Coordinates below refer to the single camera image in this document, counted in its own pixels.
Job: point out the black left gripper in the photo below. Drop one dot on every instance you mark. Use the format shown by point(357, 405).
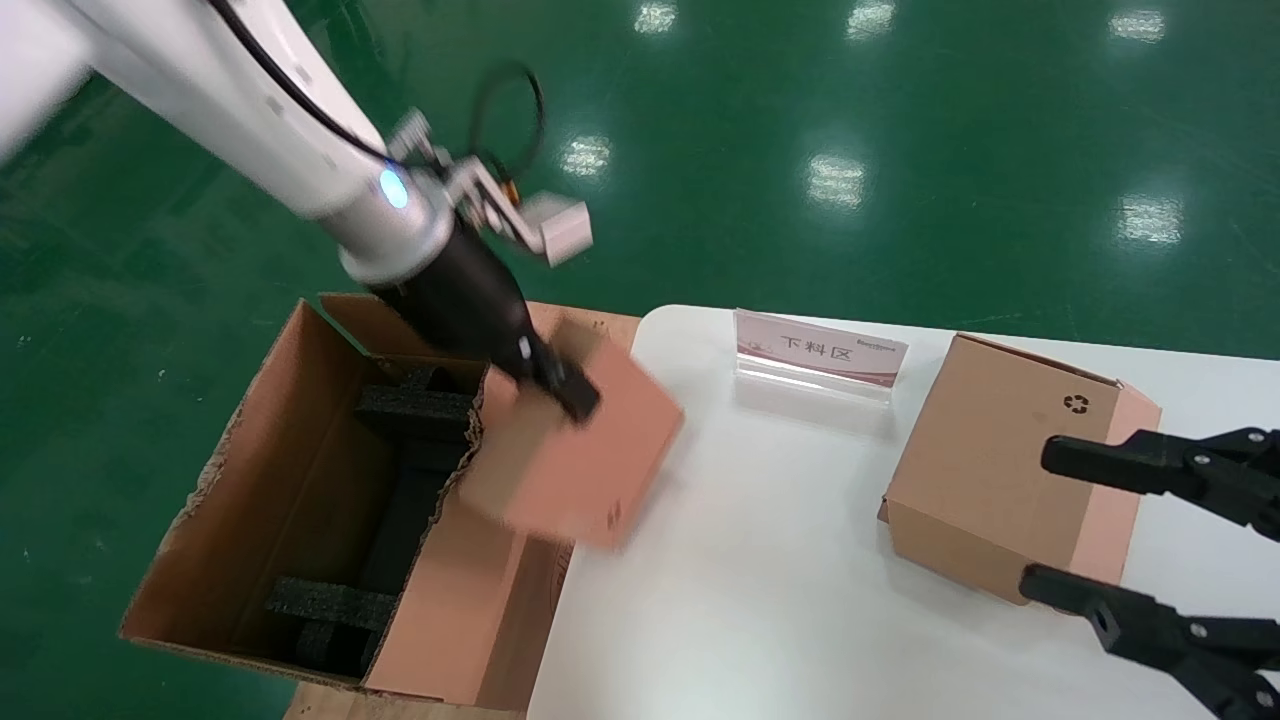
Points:
point(470, 300)

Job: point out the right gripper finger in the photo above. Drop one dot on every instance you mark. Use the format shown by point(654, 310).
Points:
point(1210, 655)
point(1200, 465)

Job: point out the small pinkish cardboard box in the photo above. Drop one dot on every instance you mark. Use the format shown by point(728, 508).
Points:
point(580, 470)

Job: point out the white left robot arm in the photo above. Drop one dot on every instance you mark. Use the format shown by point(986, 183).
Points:
point(200, 90)

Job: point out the small brown cardboard box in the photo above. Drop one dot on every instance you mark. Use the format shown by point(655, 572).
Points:
point(1000, 470)

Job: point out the big open cardboard box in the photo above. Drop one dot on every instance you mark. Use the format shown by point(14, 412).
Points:
point(290, 470)

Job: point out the black foam cross block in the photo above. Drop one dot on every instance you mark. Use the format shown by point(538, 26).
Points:
point(330, 600)
point(420, 412)

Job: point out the long black foam strip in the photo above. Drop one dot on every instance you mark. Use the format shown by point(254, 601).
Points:
point(410, 520)

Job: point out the acrylic sign with red band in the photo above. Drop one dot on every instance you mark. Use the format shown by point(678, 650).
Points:
point(820, 350)

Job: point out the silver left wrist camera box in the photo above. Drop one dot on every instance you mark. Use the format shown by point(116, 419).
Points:
point(560, 230)

